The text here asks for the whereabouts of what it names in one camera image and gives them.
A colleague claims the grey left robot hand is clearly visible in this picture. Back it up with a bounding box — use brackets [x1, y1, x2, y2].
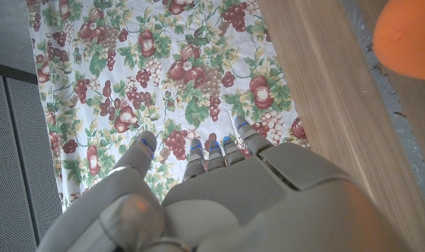
[36, 116, 411, 252]

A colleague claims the floral fruit print backdrop cloth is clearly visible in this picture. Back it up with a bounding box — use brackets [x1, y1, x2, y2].
[26, 0, 309, 213]

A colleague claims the orange fruit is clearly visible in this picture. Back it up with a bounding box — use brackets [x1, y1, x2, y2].
[372, 0, 425, 82]

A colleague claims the grey perforated panel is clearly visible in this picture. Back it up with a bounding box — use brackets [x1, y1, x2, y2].
[0, 61, 62, 252]

